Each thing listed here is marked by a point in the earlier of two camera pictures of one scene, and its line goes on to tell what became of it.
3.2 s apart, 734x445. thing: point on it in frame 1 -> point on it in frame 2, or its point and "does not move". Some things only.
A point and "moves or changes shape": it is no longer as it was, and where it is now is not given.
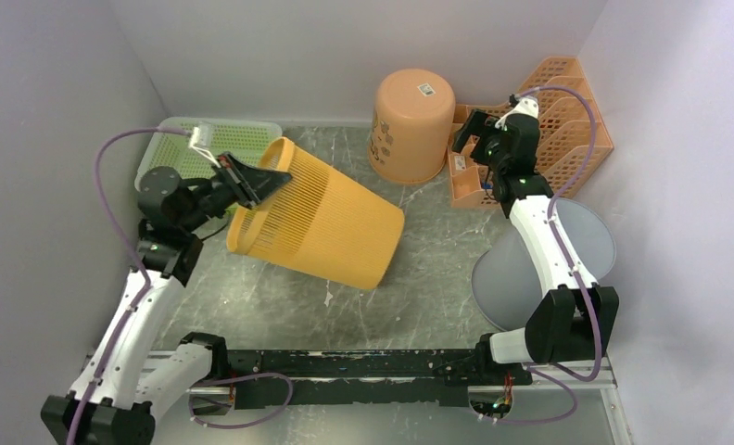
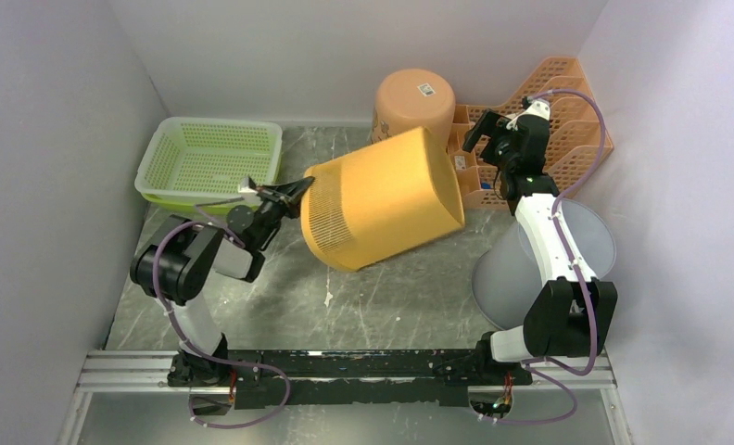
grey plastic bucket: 506,280 does not move
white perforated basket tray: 185,145 does not move
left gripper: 248,184 -> 285,196
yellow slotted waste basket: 322,222 moves or changes shape
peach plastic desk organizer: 565,131 does not move
